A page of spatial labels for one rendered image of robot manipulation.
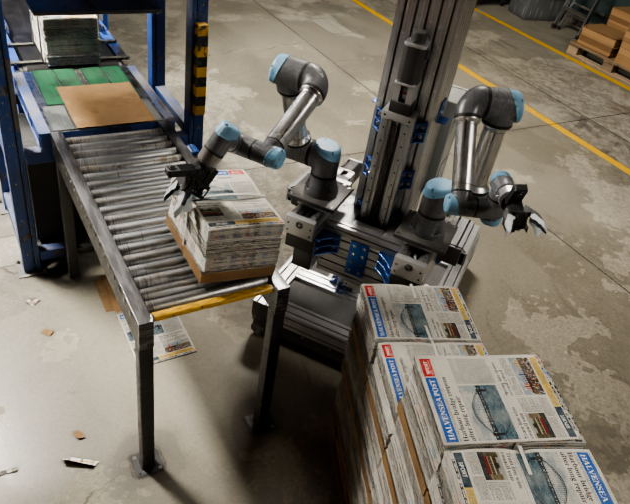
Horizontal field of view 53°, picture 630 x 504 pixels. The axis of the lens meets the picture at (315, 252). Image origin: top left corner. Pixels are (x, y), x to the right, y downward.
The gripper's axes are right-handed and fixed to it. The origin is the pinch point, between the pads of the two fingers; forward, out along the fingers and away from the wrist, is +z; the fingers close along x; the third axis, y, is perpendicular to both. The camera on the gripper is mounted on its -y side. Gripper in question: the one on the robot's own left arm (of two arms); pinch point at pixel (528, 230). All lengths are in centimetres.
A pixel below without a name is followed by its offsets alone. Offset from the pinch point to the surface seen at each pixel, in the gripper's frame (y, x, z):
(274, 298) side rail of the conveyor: 38, 81, -12
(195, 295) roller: 30, 108, -4
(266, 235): 14, 83, -17
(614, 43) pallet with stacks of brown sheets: 132, -279, -543
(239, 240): 12, 92, -12
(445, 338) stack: 38.0, 22.7, 9.5
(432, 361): 12, 36, 44
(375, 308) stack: 35, 46, -2
